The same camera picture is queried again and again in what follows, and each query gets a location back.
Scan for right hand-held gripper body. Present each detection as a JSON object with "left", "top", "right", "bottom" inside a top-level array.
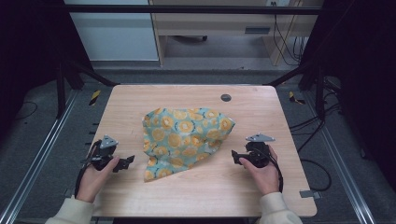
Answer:
[{"left": 245, "top": 133, "right": 276, "bottom": 169}]

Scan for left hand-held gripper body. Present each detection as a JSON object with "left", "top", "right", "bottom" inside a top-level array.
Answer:
[{"left": 88, "top": 133, "right": 120, "bottom": 172}]

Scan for teal cloth with orange flowers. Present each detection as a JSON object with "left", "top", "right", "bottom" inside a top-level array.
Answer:
[{"left": 141, "top": 106, "right": 236, "bottom": 183}]

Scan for person's right hand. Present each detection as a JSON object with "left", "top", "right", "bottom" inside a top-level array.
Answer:
[{"left": 238, "top": 145, "right": 280, "bottom": 197}]

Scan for person's left hand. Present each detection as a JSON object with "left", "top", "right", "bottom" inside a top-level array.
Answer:
[{"left": 76, "top": 155, "right": 121, "bottom": 204}]

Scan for yellow black striped tape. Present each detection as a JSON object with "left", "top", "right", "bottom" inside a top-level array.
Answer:
[
  {"left": 288, "top": 91, "right": 306, "bottom": 105},
  {"left": 89, "top": 90, "right": 103, "bottom": 107}
]

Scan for black metal stand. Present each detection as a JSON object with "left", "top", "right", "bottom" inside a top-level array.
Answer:
[
  {"left": 55, "top": 60, "right": 121, "bottom": 119},
  {"left": 263, "top": 60, "right": 327, "bottom": 122}
]

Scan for white cabinet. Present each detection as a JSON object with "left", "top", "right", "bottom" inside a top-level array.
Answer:
[{"left": 63, "top": 0, "right": 160, "bottom": 62}]

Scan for black curtain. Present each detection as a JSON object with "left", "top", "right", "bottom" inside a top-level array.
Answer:
[
  {"left": 0, "top": 0, "right": 94, "bottom": 142},
  {"left": 301, "top": 0, "right": 396, "bottom": 191}
]

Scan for right hand-held gripper black cable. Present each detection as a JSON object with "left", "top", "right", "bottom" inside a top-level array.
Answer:
[{"left": 254, "top": 147, "right": 285, "bottom": 193}]

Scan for black floor cables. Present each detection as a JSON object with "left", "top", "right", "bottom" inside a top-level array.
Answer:
[{"left": 289, "top": 77, "right": 344, "bottom": 192}]

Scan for aluminium floor rail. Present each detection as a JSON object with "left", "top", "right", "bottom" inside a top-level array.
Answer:
[
  {"left": 0, "top": 90, "right": 79, "bottom": 224},
  {"left": 303, "top": 91, "right": 376, "bottom": 224}
]

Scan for thin black floor cable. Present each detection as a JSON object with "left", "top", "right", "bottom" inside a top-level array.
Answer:
[{"left": 15, "top": 100, "right": 39, "bottom": 121}]

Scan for black hanging cables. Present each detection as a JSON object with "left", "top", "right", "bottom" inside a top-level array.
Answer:
[{"left": 272, "top": 1, "right": 308, "bottom": 66}]

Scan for black horizontal frame bar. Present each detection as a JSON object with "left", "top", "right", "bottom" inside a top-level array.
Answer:
[{"left": 63, "top": 4, "right": 323, "bottom": 16}]

